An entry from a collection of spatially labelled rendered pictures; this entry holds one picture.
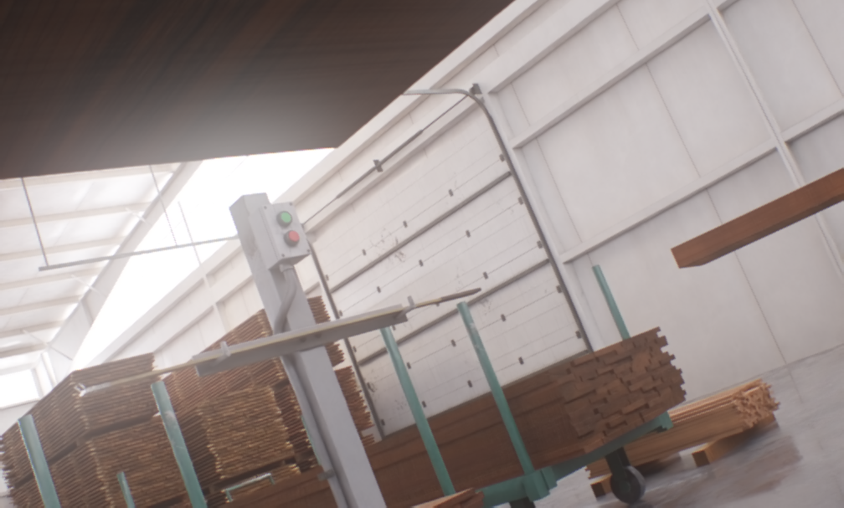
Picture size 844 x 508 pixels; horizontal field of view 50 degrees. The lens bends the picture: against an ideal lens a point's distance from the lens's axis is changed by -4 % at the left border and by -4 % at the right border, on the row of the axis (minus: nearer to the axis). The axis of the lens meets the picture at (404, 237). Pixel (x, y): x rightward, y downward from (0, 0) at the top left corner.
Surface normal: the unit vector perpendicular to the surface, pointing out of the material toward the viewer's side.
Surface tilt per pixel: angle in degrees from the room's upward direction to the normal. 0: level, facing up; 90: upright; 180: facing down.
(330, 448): 90
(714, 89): 88
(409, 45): 180
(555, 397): 90
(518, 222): 90
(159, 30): 180
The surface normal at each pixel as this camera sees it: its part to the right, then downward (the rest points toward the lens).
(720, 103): -0.75, 0.13
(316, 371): 0.60, -0.40
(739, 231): -0.48, 0.00
